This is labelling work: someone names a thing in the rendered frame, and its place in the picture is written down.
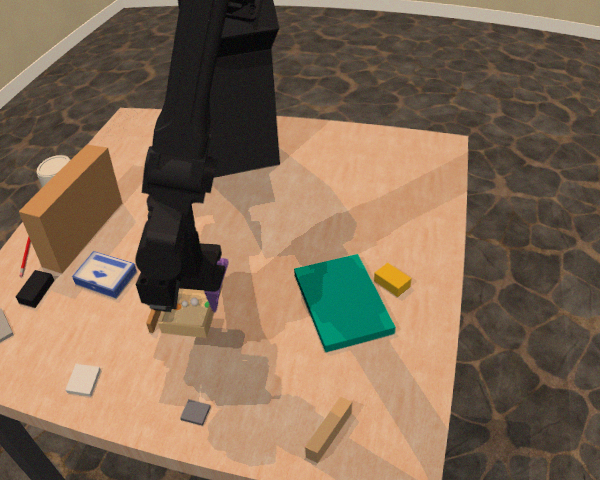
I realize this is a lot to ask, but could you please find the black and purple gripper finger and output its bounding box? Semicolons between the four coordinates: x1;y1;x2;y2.
204;258;229;312

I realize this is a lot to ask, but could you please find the blue and white flat box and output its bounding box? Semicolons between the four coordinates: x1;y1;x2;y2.
72;251;137;299

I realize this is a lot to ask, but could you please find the green flat rectangular block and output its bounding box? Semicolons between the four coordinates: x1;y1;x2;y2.
294;254;396;352

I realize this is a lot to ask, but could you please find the yellow rectangular block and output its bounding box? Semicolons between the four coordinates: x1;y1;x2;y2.
374;263;411;296

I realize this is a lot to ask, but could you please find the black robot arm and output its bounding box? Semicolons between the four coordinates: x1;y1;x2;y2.
135;0;260;312

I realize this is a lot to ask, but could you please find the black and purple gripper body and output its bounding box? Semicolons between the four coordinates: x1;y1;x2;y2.
179;243;225;292

